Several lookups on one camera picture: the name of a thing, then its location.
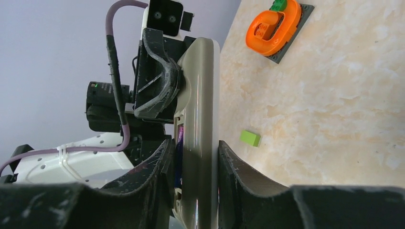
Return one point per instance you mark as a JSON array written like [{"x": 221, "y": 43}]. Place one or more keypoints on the white remote control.
[{"x": 197, "y": 117}]

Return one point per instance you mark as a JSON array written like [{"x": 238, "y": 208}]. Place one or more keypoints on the orange tape roll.
[{"x": 270, "y": 30}]

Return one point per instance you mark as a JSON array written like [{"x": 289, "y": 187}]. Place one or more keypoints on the battery purple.
[{"x": 179, "y": 157}]

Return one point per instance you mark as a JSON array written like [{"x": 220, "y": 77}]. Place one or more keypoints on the small green cube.
[{"x": 279, "y": 5}]

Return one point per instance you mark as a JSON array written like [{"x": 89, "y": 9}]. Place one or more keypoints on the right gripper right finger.
[{"x": 250, "y": 200}]

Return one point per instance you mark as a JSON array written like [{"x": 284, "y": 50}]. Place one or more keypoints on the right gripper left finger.
[{"x": 140, "y": 199}]

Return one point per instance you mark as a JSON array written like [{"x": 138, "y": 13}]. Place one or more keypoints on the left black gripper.
[{"x": 148, "y": 79}]

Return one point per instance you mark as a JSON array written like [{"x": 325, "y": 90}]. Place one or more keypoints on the green block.
[{"x": 250, "y": 138}]

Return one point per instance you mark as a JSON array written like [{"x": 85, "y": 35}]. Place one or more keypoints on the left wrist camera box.
[{"x": 168, "y": 16}]

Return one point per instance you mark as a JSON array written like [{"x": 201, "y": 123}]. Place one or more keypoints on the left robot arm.
[{"x": 83, "y": 159}]

